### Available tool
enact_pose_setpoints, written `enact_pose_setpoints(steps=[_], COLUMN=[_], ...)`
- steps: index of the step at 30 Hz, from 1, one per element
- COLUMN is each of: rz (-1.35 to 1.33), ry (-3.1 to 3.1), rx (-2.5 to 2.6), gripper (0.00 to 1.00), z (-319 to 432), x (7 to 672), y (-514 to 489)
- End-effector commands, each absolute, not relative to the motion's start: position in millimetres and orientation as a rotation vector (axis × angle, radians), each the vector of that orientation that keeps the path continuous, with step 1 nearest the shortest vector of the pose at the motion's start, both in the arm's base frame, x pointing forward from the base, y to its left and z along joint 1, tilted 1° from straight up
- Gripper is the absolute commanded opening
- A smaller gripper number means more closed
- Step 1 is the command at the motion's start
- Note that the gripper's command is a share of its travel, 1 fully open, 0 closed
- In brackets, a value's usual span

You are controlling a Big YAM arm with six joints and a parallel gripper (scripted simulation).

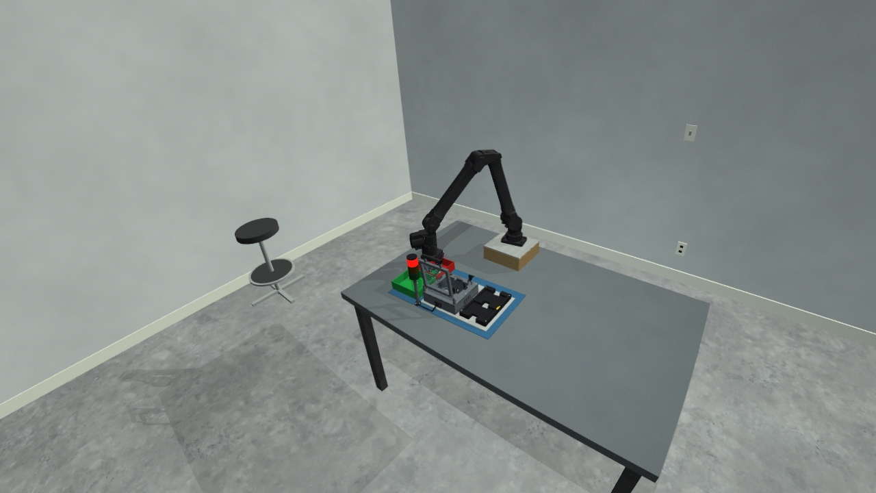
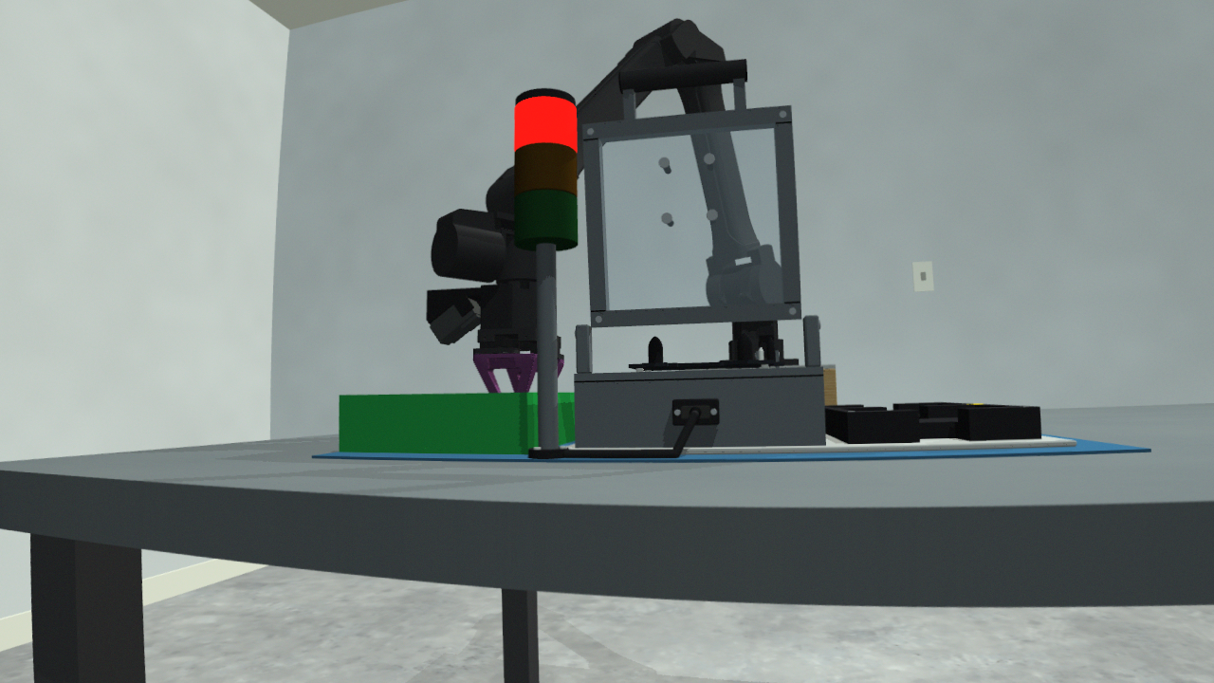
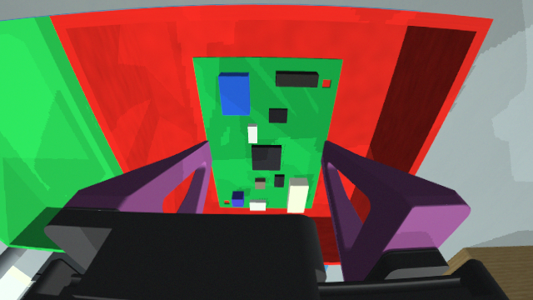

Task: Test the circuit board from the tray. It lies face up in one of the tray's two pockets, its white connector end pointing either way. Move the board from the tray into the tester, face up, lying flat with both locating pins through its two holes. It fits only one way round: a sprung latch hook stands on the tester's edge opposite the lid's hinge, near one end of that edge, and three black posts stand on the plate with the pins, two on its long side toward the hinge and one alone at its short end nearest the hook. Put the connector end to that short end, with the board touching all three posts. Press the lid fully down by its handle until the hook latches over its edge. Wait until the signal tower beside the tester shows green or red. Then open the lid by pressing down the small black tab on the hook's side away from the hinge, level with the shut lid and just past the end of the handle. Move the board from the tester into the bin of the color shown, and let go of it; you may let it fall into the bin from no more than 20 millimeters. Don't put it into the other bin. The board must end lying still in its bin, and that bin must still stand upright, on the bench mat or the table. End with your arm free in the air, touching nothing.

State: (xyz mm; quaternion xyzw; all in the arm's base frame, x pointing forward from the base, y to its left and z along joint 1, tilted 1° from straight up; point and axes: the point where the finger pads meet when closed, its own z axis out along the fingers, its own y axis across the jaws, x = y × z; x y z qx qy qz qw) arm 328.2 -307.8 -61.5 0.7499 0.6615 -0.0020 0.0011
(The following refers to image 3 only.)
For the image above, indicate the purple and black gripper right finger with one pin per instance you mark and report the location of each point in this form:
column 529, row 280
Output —
column 407, row 212

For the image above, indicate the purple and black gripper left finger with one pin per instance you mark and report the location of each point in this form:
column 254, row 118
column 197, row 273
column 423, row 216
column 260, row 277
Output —
column 144, row 189

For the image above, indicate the green circuit board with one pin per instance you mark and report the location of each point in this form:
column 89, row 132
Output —
column 266, row 120

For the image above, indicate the red bin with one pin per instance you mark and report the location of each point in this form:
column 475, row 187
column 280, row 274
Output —
column 397, row 83

